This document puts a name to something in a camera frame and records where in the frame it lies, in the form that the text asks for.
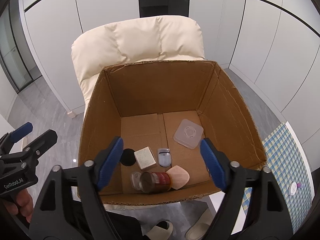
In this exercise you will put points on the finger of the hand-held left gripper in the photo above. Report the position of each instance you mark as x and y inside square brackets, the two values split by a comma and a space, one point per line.
[23, 130]
[42, 141]

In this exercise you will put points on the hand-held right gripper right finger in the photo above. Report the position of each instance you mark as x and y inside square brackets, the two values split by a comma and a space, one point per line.
[215, 165]

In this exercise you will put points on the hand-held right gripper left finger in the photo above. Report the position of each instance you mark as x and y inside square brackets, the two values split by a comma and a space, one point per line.
[110, 165]

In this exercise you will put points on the black round puff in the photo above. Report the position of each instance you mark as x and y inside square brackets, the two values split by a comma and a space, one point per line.
[128, 157]

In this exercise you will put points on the small translucent round lid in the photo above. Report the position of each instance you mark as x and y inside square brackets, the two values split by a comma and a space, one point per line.
[135, 180]

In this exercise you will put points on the small beige cube box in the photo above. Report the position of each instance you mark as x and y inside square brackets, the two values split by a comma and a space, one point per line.
[145, 158]

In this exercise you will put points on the brown powder puff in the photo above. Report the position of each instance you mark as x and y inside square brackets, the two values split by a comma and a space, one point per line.
[179, 178]

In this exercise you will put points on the translucent square plastic container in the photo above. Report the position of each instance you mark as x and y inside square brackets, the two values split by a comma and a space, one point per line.
[188, 133]

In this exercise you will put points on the red gold tin can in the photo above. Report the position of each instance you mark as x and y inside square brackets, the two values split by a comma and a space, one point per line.
[157, 181]

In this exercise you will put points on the light blue eyelash curler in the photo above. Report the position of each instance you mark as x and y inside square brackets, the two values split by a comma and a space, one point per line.
[164, 157]

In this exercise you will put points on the brown cardboard box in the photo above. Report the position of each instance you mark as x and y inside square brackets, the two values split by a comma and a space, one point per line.
[225, 110]

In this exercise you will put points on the person's left hand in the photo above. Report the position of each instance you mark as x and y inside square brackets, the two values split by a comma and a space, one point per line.
[23, 202]

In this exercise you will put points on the person's black trousers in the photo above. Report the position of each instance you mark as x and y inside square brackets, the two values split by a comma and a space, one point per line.
[125, 225]

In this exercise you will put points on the beige slipper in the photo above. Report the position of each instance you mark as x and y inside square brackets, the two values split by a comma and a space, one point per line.
[160, 230]
[200, 226]

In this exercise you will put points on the blue yellow checkered tablecloth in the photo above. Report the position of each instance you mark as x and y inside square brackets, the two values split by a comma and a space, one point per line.
[282, 155]

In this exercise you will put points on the glass door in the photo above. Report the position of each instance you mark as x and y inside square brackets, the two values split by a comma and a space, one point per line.
[15, 55]

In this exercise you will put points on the round white jar lid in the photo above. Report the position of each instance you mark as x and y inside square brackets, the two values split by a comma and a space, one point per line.
[292, 190]

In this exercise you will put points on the small purple cap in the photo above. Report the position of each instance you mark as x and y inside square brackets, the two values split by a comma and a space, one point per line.
[299, 185]

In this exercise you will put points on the cream padded armchair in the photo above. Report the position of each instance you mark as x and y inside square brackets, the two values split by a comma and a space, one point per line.
[150, 37]

